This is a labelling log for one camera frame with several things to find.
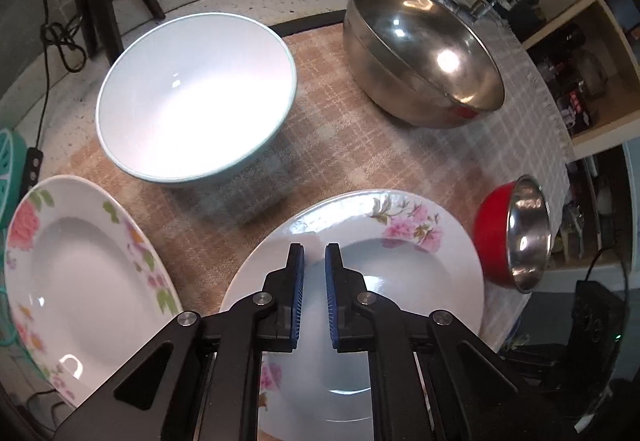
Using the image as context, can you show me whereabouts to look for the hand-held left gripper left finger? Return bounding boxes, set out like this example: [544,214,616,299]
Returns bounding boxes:
[50,243,306,441]

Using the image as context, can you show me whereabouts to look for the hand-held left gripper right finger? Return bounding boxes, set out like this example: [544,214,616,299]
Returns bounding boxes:
[325,242,591,441]

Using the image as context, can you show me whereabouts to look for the floral plate pale pink blossoms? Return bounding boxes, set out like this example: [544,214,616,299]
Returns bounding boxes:
[220,190,486,441]

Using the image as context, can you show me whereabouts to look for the red steel bowl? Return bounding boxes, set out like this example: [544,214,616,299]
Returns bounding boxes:
[472,174,552,294]

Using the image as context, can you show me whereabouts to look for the floral plate large pink rose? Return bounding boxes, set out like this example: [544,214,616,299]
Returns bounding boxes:
[4,175,183,409]

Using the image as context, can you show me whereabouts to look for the stainless steel bowl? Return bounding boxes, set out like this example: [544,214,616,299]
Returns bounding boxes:
[342,0,506,129]

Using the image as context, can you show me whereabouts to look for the beige plaid cloth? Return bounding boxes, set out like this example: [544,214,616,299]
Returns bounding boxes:
[65,18,576,357]

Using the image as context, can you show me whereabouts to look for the light blue bowl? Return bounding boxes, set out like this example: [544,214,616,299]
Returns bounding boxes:
[95,12,298,187]

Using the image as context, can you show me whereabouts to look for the black inline switch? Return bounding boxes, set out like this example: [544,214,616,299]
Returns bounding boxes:
[25,147,43,184]

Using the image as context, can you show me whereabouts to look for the black lamp cable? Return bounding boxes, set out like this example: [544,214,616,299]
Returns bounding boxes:
[32,0,88,152]

